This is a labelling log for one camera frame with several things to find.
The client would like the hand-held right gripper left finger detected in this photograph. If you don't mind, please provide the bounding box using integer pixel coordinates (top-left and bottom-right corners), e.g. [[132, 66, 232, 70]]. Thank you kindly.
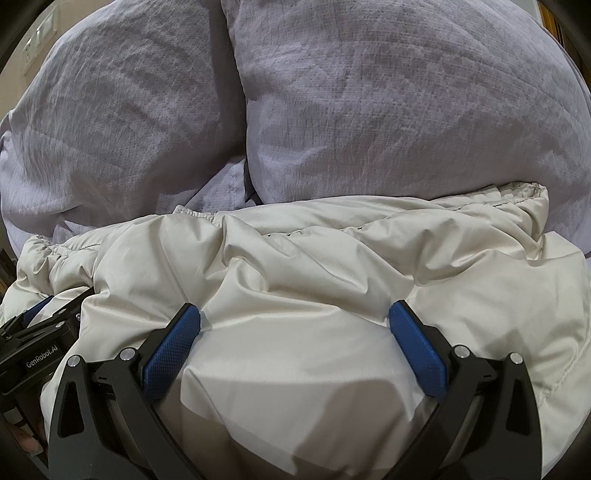
[[48, 302, 202, 480]]

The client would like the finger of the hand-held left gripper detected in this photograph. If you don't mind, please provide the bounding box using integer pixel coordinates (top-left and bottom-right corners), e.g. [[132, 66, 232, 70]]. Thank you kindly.
[[0, 295, 55, 330], [0, 288, 97, 344]]

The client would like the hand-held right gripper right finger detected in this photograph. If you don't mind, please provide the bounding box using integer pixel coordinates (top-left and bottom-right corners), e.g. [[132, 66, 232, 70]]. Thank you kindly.
[[388, 300, 543, 480]]

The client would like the cream puffer jacket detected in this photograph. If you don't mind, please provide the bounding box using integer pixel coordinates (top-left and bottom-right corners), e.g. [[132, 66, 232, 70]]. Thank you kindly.
[[0, 181, 591, 480]]

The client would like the person's left hand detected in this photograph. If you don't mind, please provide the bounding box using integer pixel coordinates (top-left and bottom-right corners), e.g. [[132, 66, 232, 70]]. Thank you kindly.
[[10, 421, 46, 459]]

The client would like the wide lilac pillow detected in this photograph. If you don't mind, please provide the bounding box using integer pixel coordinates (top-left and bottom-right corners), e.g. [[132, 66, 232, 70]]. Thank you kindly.
[[0, 0, 250, 252]]

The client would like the square lilac pillow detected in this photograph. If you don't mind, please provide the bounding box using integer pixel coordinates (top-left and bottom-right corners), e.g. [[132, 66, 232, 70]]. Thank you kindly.
[[221, 0, 591, 257]]

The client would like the white wall switch plate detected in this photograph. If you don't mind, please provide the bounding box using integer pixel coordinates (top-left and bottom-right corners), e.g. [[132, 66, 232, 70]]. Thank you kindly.
[[22, 8, 59, 78]]

